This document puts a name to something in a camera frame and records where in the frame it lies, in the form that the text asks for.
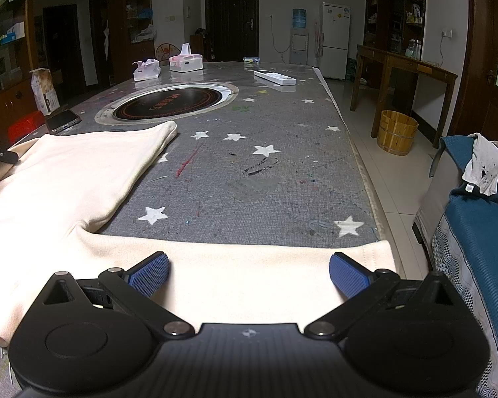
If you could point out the white tissue pack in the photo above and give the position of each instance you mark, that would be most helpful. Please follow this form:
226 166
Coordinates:
146 71

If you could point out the grey white cloth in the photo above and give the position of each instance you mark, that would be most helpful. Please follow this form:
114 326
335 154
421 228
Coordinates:
483 166

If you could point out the dark entrance door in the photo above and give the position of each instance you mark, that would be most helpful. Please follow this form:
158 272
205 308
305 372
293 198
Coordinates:
231 20

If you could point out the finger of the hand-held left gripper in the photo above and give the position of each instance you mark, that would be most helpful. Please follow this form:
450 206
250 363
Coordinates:
2 155

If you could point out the white refrigerator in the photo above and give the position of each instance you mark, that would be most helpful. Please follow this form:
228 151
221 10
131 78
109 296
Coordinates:
335 41

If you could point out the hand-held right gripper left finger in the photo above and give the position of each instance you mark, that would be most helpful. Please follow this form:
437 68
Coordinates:
151 273

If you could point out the white water dispenser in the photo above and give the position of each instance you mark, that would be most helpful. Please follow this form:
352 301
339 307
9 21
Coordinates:
298 47

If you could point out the wooden bucket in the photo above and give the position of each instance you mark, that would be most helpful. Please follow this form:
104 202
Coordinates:
396 132

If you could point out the white plastic bag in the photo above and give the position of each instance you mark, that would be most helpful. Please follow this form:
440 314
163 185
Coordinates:
145 34

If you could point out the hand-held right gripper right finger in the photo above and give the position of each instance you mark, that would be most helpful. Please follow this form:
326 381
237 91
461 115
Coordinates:
348 275

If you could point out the blue water bottle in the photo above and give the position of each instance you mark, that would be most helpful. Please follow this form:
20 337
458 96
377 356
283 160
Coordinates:
299 18

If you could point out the cream sweatshirt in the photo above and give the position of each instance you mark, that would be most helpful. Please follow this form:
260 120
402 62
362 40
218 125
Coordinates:
45 182

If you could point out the paper flour bag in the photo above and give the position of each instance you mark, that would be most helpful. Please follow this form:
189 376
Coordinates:
45 91

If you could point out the dark wooden shelf unit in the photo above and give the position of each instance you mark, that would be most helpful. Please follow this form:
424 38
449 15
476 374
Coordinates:
394 8

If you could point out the electric floor fan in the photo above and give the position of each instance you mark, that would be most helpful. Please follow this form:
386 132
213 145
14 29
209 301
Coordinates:
166 53

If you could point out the red plastic stool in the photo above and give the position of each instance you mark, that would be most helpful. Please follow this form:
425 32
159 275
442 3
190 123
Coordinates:
25 126

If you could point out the white remote control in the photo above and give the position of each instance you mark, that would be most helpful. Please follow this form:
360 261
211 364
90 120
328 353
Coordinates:
275 78

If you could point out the grey star-print tablecloth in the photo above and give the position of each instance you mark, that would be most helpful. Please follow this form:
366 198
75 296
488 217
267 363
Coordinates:
265 182

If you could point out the wooden door with glass pane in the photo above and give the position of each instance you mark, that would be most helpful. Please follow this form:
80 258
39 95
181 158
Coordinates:
481 49

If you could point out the blue sofa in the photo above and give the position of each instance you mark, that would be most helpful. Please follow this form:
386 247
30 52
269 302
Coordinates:
477 232

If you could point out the pink tissue box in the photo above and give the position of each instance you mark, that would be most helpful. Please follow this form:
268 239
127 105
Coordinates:
186 62

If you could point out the dark wooden wall cabinet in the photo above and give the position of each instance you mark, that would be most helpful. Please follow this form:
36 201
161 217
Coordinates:
8 103

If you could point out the round black induction cooktop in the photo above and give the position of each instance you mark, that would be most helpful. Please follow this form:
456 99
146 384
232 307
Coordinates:
170 103

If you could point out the smartphone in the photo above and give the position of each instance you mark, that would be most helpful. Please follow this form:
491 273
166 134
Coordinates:
63 121

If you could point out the dark wooden side table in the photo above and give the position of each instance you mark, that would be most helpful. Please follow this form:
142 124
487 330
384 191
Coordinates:
415 68

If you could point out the glass jar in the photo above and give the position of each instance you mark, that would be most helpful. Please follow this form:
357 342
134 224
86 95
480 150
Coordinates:
413 49

